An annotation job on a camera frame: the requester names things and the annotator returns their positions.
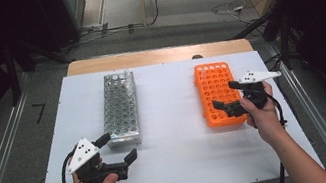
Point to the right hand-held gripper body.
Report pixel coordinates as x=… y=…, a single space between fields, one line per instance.
x=257 y=91

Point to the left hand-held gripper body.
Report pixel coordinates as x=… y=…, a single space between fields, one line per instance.
x=83 y=153

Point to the orange test tube rack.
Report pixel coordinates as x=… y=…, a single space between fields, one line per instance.
x=213 y=79

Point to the metal test tube rack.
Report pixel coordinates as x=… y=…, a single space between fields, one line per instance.
x=119 y=112

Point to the person's right hand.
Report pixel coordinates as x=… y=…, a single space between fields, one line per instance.
x=266 y=120

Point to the white board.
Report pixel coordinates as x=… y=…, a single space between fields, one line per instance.
x=177 y=163

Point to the black tripod stand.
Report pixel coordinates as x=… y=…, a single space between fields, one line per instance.
x=284 y=46
x=14 y=77

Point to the wooden table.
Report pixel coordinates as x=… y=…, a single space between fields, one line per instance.
x=145 y=57

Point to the power strip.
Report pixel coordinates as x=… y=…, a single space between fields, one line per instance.
x=95 y=28

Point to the dark cabinet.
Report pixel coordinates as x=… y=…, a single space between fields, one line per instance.
x=64 y=14

